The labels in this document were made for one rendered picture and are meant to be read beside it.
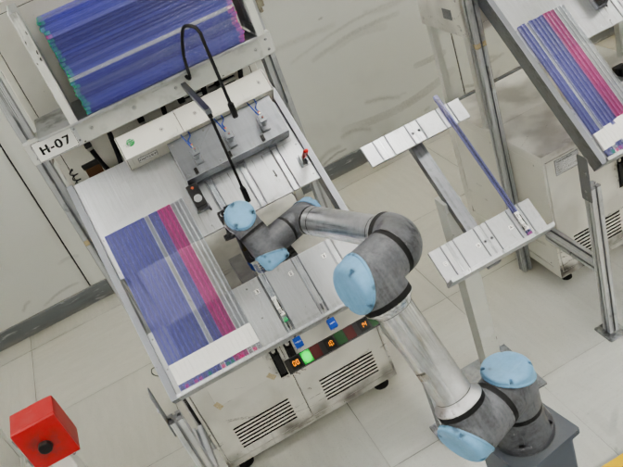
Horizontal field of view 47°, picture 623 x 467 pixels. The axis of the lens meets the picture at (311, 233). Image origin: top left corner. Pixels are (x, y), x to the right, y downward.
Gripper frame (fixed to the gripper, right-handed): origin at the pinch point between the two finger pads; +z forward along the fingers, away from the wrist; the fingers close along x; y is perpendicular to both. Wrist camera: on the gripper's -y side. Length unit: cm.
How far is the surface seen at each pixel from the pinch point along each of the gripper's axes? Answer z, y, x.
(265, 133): 0.5, 22.9, -21.1
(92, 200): 8.4, 29.4, 33.0
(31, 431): 0, -22, 76
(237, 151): 0.3, 21.9, -11.2
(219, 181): 5.3, 17.2, -2.7
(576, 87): -3, -8, -115
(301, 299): -5.3, -25.3, -6.8
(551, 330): 46, -83, -90
